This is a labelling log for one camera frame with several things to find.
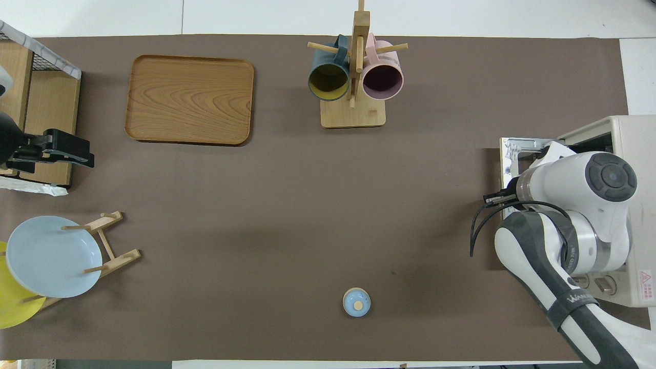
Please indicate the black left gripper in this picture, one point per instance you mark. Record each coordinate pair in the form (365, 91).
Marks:
(56, 141)

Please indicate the oven door with window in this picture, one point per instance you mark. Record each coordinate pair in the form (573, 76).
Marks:
(512, 154)

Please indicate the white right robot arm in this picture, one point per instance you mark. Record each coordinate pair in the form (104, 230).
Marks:
(564, 195)

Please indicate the white toaster oven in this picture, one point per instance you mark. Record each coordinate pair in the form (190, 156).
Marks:
(635, 133)

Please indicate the light blue plate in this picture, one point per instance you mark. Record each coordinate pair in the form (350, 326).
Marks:
(51, 256)

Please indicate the white rounded device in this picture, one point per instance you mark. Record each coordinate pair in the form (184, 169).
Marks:
(4, 82)

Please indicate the wooden plate rack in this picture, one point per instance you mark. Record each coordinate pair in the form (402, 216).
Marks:
(120, 260)

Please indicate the wooden serving tray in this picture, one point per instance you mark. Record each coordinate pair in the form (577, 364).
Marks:
(189, 100)

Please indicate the yellow plate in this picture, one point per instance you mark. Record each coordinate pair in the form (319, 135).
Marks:
(10, 312)

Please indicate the brown table mat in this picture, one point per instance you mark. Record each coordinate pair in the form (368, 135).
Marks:
(307, 179)

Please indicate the dark teal mug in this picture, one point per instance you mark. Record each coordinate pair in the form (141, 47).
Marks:
(328, 82)

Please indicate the wooden mug rack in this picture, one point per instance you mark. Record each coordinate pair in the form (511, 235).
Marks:
(353, 115)

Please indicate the pink mug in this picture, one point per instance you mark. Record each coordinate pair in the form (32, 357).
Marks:
(382, 79)

